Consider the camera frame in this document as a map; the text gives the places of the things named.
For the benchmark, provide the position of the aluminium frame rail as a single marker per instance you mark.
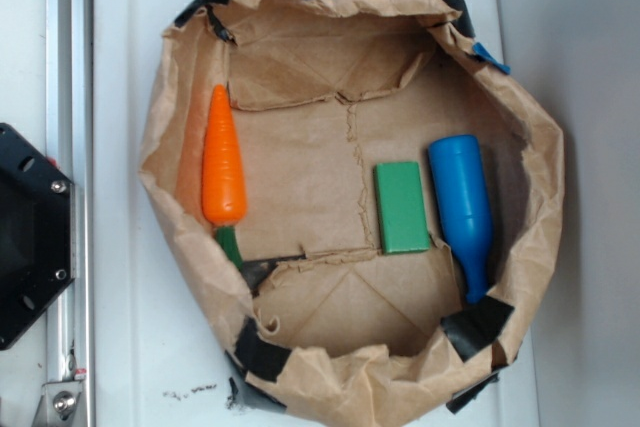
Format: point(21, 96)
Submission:
point(69, 141)

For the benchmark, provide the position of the green rectangular block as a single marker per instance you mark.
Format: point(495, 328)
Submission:
point(401, 209)

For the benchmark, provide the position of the blue toy bottle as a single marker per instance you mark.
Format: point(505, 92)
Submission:
point(464, 208)

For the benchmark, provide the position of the metal corner bracket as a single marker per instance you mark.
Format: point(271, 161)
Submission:
point(62, 404)

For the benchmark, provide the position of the orange toy carrot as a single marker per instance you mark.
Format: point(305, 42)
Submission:
point(224, 198)

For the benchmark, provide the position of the brown paper bag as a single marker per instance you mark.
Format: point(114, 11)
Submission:
point(319, 320)

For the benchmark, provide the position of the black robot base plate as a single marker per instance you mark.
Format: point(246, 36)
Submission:
point(36, 234)

